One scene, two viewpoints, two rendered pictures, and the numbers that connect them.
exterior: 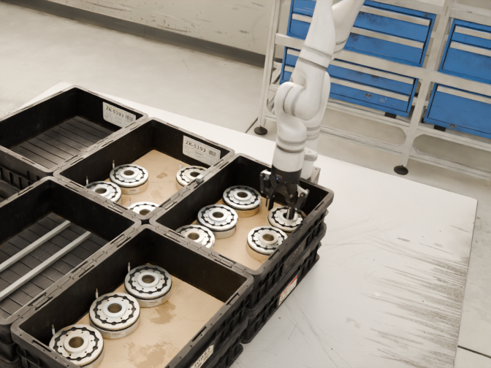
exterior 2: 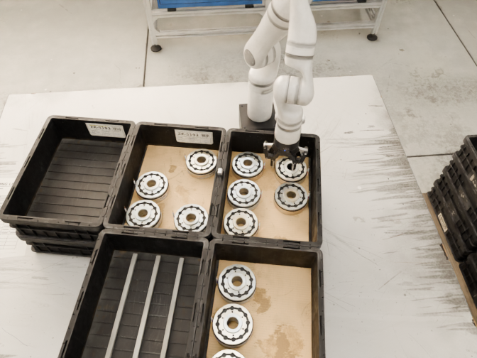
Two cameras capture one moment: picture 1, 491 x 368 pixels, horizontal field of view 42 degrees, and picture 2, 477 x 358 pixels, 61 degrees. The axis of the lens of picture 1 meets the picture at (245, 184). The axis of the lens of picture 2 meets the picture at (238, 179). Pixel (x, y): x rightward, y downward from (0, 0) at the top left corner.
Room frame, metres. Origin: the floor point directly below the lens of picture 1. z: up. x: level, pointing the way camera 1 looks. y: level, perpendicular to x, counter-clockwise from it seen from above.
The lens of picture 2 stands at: (0.65, 0.33, 1.90)
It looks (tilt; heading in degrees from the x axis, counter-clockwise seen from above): 55 degrees down; 338
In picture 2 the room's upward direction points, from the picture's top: straight up
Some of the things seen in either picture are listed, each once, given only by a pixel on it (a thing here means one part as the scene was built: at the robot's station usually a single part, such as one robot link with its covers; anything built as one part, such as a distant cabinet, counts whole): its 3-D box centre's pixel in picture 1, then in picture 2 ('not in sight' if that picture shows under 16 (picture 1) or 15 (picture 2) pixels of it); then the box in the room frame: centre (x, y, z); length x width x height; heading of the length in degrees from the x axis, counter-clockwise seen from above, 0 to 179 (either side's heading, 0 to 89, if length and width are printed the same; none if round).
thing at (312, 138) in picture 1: (300, 147); (260, 96); (1.62, -0.15, 0.89); 0.09 x 0.09 x 0.17; 72
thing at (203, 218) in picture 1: (218, 217); (243, 192); (1.27, 0.06, 0.86); 0.10 x 0.10 x 0.01
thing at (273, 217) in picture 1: (288, 217); (291, 167); (1.30, -0.12, 0.86); 0.10 x 0.10 x 0.01
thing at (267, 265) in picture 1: (246, 209); (270, 183); (1.24, -0.01, 0.92); 0.40 x 0.30 x 0.02; 152
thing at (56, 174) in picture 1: (148, 166); (170, 175); (1.38, 0.26, 0.92); 0.40 x 0.30 x 0.02; 152
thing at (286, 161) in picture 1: (293, 150); (289, 123); (1.34, -0.11, 1.04); 0.11 x 0.09 x 0.06; 147
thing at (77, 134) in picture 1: (65, 142); (79, 177); (1.52, 0.52, 0.87); 0.40 x 0.30 x 0.11; 152
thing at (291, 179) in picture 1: (285, 177); (286, 143); (1.32, -0.10, 0.97); 0.08 x 0.08 x 0.09
